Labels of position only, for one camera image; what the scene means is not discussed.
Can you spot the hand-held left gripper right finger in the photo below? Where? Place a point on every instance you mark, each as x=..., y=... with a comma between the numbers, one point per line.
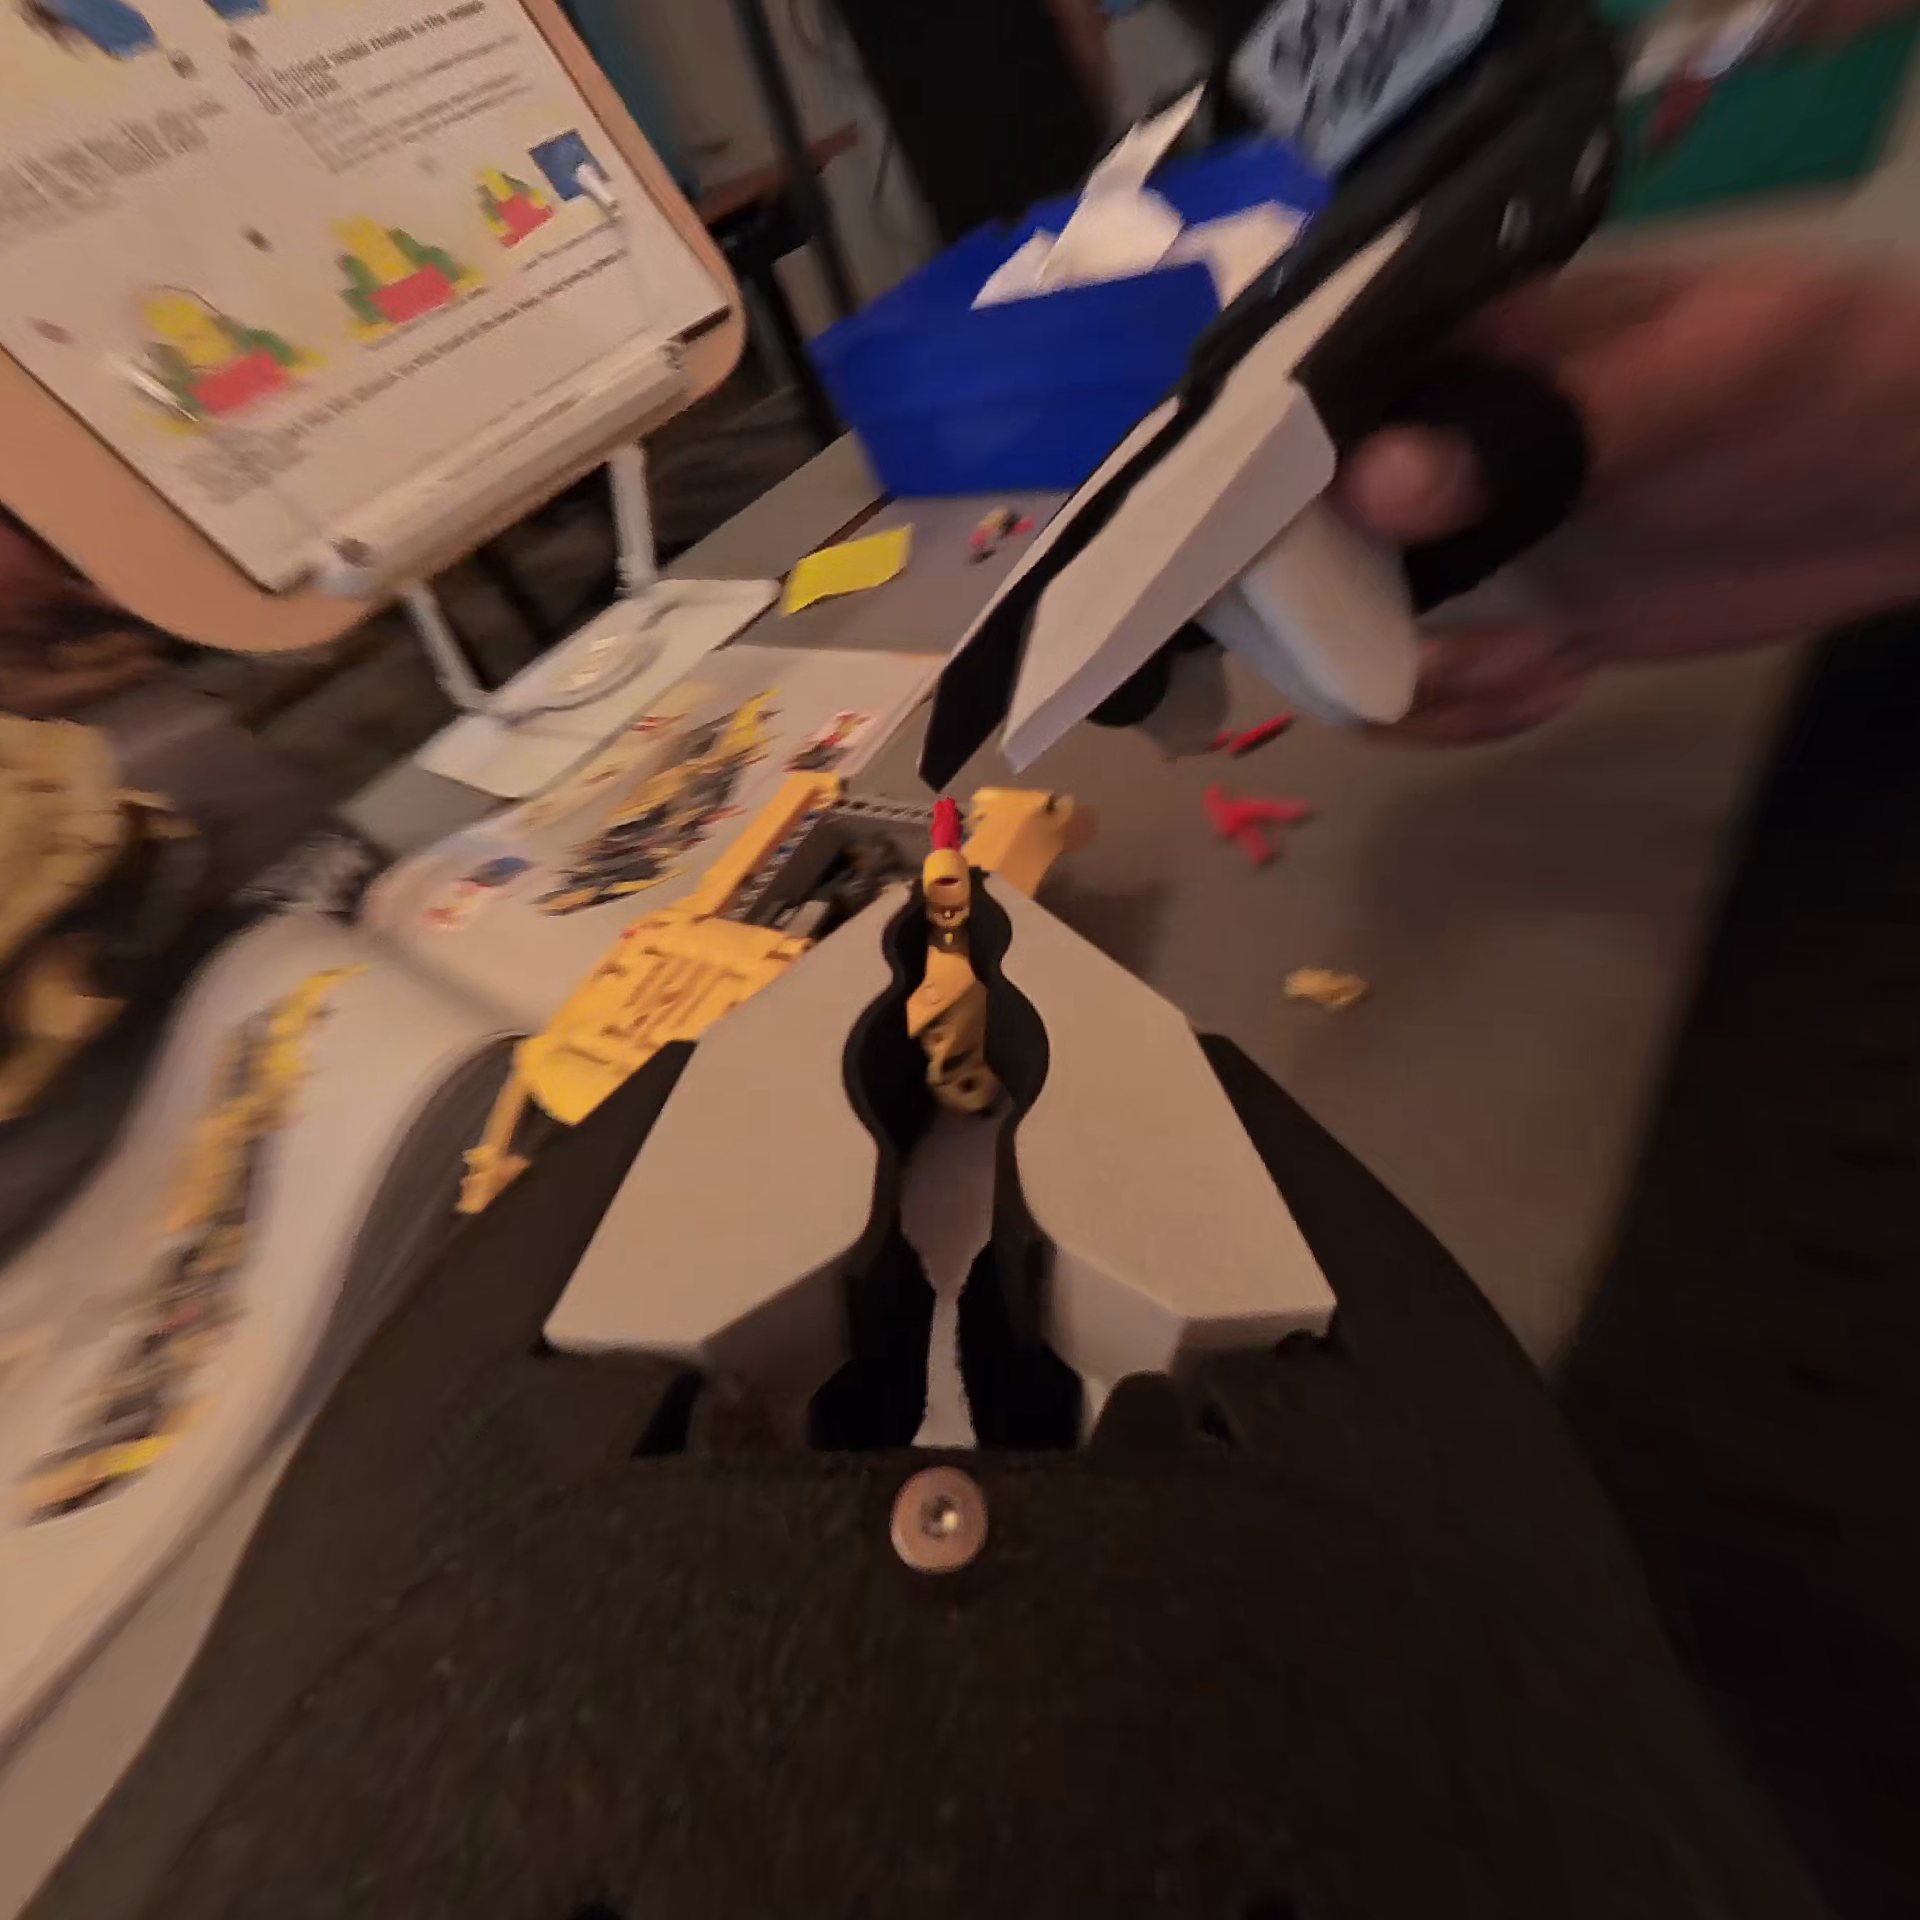
x=1171, y=1201

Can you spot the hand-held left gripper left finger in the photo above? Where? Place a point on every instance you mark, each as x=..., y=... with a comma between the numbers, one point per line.
x=720, y=1201

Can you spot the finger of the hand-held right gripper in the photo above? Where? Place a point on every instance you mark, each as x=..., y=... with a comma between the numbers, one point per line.
x=1171, y=571
x=1276, y=332

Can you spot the yellow brick toy car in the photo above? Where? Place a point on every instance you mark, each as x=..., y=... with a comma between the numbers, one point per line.
x=674, y=976

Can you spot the yellow connector piece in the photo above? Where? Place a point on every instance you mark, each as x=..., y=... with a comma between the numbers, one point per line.
x=1323, y=989
x=947, y=901

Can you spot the person's right hand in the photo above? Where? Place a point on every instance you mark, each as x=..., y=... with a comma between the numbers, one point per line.
x=1725, y=451

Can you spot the crumpled white paper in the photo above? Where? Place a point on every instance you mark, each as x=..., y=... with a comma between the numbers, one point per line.
x=1113, y=241

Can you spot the blue plastic bin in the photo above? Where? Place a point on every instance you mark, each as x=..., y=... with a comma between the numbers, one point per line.
x=1019, y=389

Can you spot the yellow paper note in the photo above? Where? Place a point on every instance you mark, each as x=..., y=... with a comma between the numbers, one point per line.
x=847, y=565

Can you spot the open instruction booklet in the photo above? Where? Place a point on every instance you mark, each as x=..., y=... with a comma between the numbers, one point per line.
x=376, y=976

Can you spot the instruction sheet on stand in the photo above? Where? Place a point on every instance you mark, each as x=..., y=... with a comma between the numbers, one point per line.
x=599, y=662

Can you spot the toy car set box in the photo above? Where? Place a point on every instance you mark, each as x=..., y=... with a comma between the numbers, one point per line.
x=60, y=901

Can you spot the printed instruction sheet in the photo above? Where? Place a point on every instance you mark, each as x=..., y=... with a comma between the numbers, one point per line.
x=302, y=301

